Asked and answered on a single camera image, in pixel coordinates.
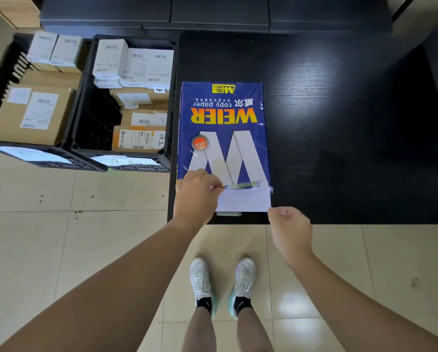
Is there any cardboard box with white label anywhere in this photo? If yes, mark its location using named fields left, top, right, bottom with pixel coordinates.
left=110, top=87, right=170, bottom=107
left=120, top=109, right=168, bottom=127

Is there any cardboard box with yellow label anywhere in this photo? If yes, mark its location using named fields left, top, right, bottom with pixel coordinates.
left=111, top=125, right=167, bottom=153

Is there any small white box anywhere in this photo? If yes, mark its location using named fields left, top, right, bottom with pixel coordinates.
left=50, top=34, right=83, bottom=68
left=26, top=31, right=59, bottom=66

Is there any person's right hand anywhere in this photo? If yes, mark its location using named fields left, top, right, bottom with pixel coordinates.
left=267, top=206, right=314, bottom=267

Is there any black cabinet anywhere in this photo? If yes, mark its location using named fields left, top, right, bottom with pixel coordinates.
left=39, top=0, right=394, bottom=35

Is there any tall white box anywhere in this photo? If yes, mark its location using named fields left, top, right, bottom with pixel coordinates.
left=92, top=39, right=129, bottom=80

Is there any thin white box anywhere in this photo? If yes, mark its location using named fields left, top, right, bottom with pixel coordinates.
left=93, top=78, right=124, bottom=89

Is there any person's leg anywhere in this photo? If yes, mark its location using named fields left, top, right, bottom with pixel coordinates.
left=236, top=306, right=275, bottom=352
left=182, top=306, right=218, bottom=352

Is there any white left shoe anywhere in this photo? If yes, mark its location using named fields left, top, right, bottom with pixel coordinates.
left=189, top=257, right=219, bottom=318

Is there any large labelled cardboard box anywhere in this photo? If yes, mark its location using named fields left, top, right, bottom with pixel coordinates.
left=0, top=82, right=75, bottom=146

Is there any blue copy paper ream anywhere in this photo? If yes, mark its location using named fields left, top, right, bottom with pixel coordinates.
left=177, top=82, right=273, bottom=213

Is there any person's left hand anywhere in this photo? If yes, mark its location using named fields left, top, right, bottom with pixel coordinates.
left=173, top=168, right=224, bottom=231

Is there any white paper crate label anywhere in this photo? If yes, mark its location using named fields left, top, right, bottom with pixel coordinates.
left=0, top=146, right=74, bottom=165
left=90, top=154, right=161, bottom=167

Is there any person's right forearm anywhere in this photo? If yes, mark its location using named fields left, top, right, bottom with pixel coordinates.
left=287, top=253, right=438, bottom=352

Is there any wide white box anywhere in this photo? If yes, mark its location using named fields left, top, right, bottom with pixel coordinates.
left=121, top=48, right=175, bottom=89

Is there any light cardboard box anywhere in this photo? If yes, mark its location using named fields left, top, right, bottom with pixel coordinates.
left=0, top=0, right=42, bottom=29

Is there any person's left forearm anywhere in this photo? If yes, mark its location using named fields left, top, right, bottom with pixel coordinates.
left=0, top=220, right=205, bottom=352

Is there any white shoe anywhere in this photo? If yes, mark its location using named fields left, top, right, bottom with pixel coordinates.
left=189, top=257, right=219, bottom=318
left=228, top=257, right=257, bottom=320

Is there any white right shoe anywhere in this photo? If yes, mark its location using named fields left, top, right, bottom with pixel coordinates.
left=228, top=257, right=257, bottom=320

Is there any black right sock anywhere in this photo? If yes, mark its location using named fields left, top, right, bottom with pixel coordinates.
left=236, top=296, right=254, bottom=316

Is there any person's right leg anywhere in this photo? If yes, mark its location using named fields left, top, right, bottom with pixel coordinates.
left=236, top=306, right=275, bottom=352

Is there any flat plain cardboard box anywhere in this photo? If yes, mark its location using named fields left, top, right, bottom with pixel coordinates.
left=19, top=69, right=82, bottom=90

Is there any person's left leg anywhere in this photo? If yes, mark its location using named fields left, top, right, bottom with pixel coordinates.
left=182, top=306, right=218, bottom=352

